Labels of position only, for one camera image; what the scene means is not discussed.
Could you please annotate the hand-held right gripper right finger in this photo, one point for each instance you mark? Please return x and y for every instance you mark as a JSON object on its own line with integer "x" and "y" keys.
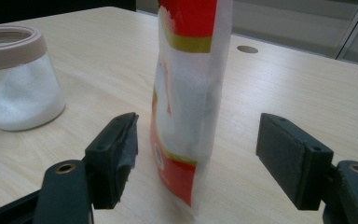
{"x": 292, "y": 155}

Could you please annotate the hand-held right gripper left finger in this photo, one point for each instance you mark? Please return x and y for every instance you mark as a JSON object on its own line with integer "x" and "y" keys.
{"x": 108, "y": 155}

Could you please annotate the red and white sugar pouch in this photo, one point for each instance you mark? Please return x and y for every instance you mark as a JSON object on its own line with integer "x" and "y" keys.
{"x": 186, "y": 93}

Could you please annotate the clear glass jar with lid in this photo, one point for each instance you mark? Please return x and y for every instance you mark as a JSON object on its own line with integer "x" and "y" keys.
{"x": 21, "y": 99}

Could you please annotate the metal stand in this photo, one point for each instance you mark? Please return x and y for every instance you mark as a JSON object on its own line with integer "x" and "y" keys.
{"x": 352, "y": 29}

